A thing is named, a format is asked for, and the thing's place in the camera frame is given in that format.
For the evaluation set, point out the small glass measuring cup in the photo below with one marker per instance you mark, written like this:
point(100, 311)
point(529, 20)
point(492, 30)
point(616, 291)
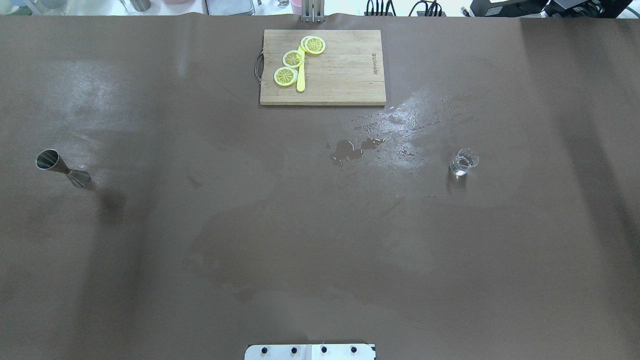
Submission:
point(464, 160)

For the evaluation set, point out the steel jigger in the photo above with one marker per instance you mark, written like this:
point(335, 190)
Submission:
point(51, 160)

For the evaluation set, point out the wooden cutting board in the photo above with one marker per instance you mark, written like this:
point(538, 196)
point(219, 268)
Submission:
point(350, 71)

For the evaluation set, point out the lemon slice middle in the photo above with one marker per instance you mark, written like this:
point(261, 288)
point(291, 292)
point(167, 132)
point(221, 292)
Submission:
point(293, 58)

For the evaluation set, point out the metal tray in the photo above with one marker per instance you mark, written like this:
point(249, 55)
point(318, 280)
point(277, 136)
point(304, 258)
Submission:
point(230, 7)

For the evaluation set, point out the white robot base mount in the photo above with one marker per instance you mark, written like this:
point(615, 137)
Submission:
point(318, 351)

